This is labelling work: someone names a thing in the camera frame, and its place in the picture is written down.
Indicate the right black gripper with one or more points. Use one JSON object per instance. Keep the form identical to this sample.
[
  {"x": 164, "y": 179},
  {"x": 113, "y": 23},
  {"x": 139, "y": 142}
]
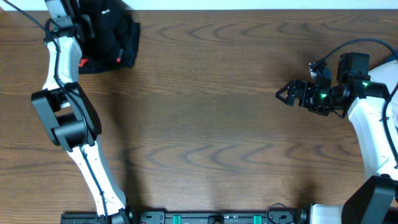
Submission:
[{"x": 307, "y": 88}]

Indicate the black shirt with white logo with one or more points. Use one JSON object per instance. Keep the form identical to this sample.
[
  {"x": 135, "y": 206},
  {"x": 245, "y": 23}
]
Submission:
[{"x": 98, "y": 8}]

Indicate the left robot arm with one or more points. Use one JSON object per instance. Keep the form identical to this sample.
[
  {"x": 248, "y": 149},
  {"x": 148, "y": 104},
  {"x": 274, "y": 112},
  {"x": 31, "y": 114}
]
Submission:
[{"x": 70, "y": 119}]

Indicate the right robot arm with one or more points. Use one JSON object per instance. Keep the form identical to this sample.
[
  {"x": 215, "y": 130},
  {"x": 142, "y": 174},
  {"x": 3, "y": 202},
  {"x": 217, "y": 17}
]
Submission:
[{"x": 364, "y": 103}]

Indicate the folded black garment orange trim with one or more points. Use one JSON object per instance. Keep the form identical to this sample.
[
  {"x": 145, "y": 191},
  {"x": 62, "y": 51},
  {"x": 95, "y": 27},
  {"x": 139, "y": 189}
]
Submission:
[{"x": 115, "y": 45}]

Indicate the blue shirt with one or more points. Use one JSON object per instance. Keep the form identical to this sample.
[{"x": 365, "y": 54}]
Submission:
[{"x": 393, "y": 56}]

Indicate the black base rail green clamps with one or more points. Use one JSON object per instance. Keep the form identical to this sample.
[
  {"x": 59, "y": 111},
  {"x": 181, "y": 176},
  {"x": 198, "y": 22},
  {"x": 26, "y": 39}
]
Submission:
[{"x": 273, "y": 216}]

